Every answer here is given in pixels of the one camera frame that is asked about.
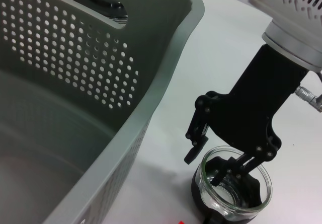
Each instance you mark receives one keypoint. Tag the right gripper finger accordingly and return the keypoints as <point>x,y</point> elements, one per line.
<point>226,171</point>
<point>198,143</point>

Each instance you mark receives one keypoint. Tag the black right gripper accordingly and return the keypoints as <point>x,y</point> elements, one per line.
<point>264,95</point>

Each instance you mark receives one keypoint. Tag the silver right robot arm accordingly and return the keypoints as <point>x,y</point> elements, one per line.
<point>296,45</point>

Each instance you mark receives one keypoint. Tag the grey perforated storage bin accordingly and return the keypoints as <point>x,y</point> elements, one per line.
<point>50,108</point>

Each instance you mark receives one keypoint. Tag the glass carafe black lid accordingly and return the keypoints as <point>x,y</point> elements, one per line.
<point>100,2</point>

